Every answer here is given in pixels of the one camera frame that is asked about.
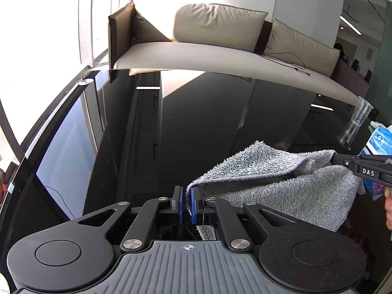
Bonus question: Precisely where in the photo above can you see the grey terry towel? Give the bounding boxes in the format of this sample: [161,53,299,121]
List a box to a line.
[186,141,365,232]

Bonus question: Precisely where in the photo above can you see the person's right hand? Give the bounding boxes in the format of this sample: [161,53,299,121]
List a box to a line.
[384,187,392,230]

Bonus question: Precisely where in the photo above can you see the blue and white packet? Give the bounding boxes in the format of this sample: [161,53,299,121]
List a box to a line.
[360,121,392,200]

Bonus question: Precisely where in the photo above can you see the clear plastic cup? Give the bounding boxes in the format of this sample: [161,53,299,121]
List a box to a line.
[337,96,373,150]

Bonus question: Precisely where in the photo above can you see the beige cushion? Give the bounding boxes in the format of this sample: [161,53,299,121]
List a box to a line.
[264,18,340,77]
[173,3,268,52]

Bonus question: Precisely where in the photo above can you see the beige and brown sofa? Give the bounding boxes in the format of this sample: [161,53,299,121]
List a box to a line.
[108,0,370,105]

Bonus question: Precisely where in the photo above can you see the black cable on sofa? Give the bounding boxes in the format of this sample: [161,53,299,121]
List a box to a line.
[258,52,312,76]

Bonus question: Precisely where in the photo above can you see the black window frame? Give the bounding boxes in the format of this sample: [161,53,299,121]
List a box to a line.
[0,0,136,166]

